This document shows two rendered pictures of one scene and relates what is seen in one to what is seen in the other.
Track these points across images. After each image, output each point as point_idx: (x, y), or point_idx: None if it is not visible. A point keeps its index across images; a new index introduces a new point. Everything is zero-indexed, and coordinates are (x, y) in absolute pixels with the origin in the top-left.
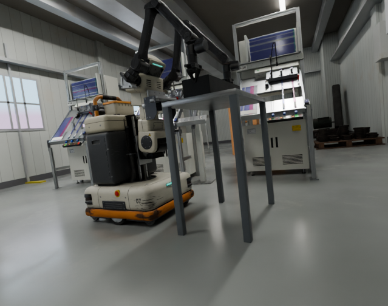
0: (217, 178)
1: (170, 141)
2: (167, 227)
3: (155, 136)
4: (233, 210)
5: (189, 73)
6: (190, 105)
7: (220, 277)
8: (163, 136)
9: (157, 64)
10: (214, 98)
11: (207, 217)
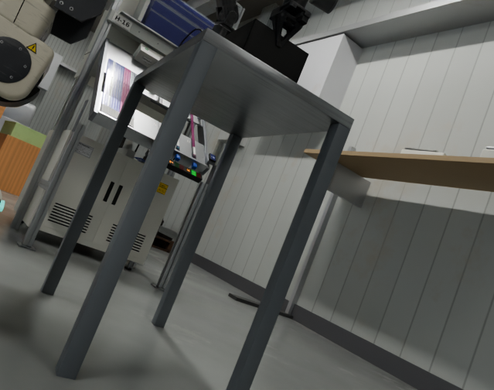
0: (69, 234)
1: (180, 127)
2: None
3: (49, 63)
4: (104, 324)
5: (284, 21)
6: (219, 73)
7: None
8: (44, 73)
9: None
10: (315, 107)
11: (65, 330)
